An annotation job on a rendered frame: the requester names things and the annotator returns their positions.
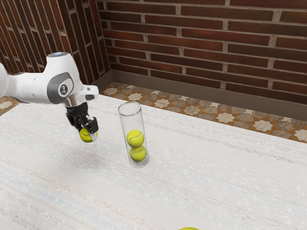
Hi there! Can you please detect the clear plastic ball tube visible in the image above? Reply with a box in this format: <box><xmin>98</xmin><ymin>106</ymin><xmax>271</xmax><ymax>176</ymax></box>
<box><xmin>117</xmin><ymin>101</ymin><xmax>151</xmax><ymax>169</ymax></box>

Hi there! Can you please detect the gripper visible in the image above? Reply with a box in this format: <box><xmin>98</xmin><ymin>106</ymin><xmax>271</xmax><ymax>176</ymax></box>
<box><xmin>65</xmin><ymin>102</ymin><xmax>99</xmax><ymax>142</ymax></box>

